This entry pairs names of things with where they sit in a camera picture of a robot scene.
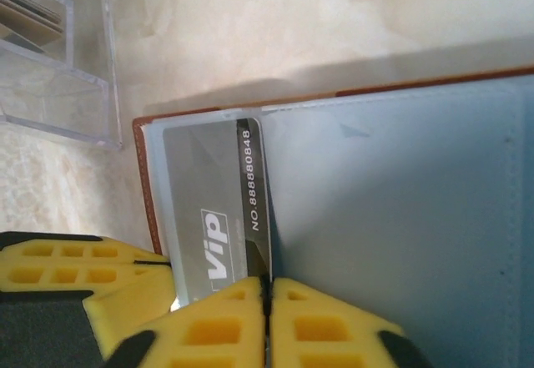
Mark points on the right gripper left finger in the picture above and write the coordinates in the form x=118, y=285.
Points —
x=200, y=330

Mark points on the clear acrylic card stand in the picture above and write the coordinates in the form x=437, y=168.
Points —
x=75, y=92

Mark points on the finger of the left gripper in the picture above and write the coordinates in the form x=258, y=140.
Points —
x=50, y=322
x=62, y=251

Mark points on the grey VIP card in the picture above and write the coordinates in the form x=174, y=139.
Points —
x=208, y=176

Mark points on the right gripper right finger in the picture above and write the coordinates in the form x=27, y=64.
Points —
x=334, y=330

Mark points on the brown leather card holder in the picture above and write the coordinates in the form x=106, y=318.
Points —
x=417, y=218

